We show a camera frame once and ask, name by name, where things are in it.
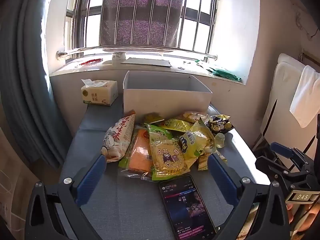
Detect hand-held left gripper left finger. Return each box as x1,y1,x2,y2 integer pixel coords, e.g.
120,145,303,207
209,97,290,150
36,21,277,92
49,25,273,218
24,154,108,240

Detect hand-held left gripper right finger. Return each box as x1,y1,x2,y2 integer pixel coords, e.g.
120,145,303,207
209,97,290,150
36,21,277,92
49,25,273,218
207,154,290,240

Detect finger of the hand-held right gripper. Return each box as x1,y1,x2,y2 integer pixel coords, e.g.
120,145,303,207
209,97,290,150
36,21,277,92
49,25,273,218
271,142,314,170
255,156,313,195

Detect small yellow striped packet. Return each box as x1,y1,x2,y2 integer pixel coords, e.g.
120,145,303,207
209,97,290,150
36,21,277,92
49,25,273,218
197,152,228,171

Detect yellow-green packet with blue label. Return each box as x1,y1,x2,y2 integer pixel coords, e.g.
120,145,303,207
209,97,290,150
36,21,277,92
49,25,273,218
179,117,217,169

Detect white floral peanut bag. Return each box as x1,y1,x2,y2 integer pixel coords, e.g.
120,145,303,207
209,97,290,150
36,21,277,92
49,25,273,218
101,110,137,163

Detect dark candy bag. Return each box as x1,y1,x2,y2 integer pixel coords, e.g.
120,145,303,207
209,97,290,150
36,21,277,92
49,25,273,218
205,114,235,133

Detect orange cake packet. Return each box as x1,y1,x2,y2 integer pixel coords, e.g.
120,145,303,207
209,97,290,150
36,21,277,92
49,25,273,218
118,126,157,180

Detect yellow cartoon snack packet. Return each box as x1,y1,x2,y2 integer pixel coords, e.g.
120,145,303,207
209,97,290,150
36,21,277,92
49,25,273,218
146,124,192,182

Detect yellow-green snack packet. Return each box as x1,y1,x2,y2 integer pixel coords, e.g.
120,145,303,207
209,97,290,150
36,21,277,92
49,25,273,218
159,119,193,133

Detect white cardboard box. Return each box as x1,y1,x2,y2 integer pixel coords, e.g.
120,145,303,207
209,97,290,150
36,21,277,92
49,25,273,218
122,70,213,120

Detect person's right hand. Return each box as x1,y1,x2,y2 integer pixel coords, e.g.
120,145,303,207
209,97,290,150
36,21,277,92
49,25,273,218
286,202,320,225

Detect clear jelly cup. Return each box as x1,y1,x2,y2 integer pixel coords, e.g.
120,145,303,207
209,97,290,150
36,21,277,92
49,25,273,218
214,133,225,148

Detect blue-grey table cloth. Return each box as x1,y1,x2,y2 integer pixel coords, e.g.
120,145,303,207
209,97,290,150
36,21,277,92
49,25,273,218
59,102,258,240

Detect black smartphone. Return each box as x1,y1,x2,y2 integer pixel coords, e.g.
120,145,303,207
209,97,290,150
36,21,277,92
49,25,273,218
159,175,218,240

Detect white folded panel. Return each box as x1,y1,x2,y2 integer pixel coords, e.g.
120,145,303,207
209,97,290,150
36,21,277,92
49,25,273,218
260,53,320,170

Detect white towel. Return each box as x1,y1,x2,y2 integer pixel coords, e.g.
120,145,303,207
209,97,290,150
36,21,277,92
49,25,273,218
289,65,320,128

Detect tissue pack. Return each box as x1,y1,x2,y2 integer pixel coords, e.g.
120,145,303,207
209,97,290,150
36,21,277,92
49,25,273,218
80,79,119,107

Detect small brown-yellow snack packet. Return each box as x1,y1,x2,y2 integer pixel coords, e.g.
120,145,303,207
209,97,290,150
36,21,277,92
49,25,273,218
142,112,165,125

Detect green plastic bag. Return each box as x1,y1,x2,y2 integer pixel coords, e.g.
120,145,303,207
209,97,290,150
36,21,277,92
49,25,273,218
196,60,242,82

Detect blue-grey curtain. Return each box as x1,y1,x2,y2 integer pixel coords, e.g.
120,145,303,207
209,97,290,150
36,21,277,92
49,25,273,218
0,0,73,170

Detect white cup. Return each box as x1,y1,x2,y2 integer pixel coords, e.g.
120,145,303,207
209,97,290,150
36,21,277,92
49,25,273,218
112,52,129,64

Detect steel window guard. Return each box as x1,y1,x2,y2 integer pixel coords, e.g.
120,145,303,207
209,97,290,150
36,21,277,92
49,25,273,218
56,0,228,62

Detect grey hanging cloth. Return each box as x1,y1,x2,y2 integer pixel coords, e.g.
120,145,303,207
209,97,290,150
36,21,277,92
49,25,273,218
99,0,189,47

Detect red beaded string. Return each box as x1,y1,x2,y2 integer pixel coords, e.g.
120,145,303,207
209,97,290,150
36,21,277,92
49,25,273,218
80,59,103,66

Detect black wall cable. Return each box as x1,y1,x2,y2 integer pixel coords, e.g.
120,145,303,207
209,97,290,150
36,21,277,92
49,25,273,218
296,12,319,39

